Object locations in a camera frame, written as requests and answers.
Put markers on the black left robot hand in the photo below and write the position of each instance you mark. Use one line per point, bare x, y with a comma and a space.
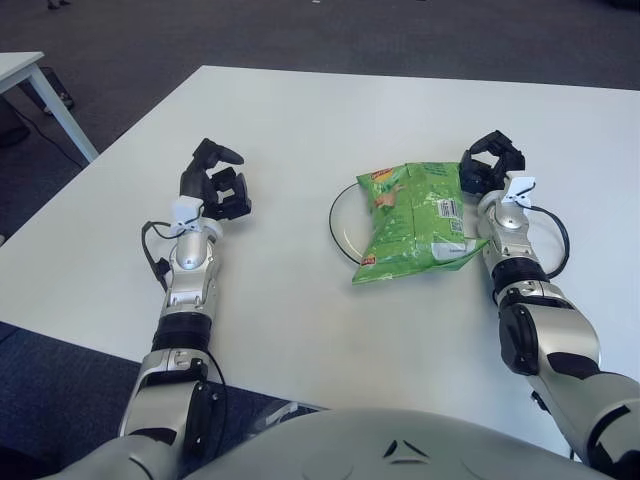
192, 182

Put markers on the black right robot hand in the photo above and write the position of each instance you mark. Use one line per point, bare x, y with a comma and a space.
475, 177

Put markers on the green snack bag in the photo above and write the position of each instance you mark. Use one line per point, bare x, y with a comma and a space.
410, 225

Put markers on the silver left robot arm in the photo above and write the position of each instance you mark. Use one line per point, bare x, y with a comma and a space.
187, 275

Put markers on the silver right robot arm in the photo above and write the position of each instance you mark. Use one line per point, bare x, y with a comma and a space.
550, 330

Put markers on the white plate with black rim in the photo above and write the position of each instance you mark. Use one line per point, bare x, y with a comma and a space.
350, 225

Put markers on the black mesh wastebasket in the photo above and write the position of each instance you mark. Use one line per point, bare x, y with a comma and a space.
57, 85

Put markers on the black round floor object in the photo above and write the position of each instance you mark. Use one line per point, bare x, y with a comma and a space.
10, 125

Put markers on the white side table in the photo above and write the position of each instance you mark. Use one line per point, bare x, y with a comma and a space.
15, 65

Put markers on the grey robot torso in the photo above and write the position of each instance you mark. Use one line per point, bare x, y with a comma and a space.
350, 450

